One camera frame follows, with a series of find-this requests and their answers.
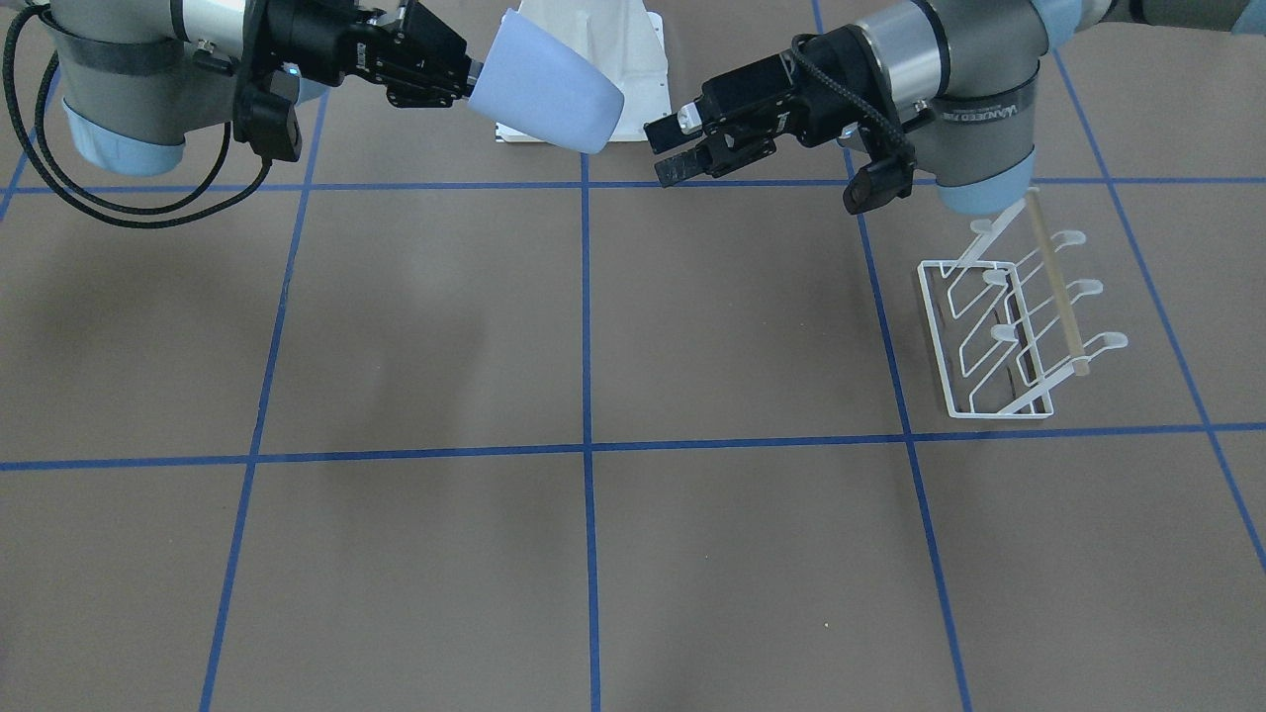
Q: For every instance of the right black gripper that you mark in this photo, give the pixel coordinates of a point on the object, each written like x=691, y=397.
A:
x=315, y=38

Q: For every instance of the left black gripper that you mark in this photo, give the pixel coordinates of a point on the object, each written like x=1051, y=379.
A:
x=813, y=87

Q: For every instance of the light blue plastic cup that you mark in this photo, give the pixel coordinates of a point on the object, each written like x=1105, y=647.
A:
x=536, y=85

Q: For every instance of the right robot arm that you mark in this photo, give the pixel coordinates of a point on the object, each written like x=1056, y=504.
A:
x=141, y=75

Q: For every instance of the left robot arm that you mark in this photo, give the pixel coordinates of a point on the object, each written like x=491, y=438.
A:
x=946, y=87

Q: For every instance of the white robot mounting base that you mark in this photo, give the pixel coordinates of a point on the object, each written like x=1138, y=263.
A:
x=624, y=41

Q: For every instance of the white wire cup holder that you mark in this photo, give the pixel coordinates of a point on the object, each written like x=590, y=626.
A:
x=1002, y=320

